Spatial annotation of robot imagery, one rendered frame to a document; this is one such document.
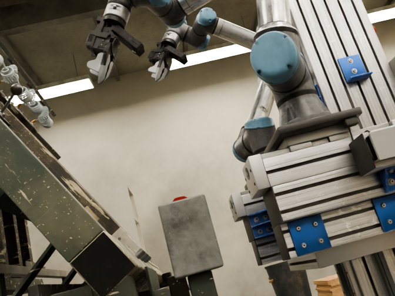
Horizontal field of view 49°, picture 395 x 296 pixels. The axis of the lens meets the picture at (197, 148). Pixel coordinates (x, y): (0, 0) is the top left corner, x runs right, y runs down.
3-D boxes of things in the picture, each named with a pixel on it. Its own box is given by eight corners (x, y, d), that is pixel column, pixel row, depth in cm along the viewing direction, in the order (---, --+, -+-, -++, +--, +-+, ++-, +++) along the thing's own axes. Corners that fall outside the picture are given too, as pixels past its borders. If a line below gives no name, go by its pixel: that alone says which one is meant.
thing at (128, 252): (102, 301, 98) (138, 266, 101) (67, 263, 100) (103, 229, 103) (156, 289, 308) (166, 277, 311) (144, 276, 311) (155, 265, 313)
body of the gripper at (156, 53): (153, 70, 188) (161, 51, 194) (170, 71, 185) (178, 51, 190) (146, 58, 182) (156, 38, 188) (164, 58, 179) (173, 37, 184)
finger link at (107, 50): (101, 69, 129) (110, 44, 131) (107, 70, 129) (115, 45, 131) (98, 61, 125) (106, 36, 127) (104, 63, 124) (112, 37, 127)
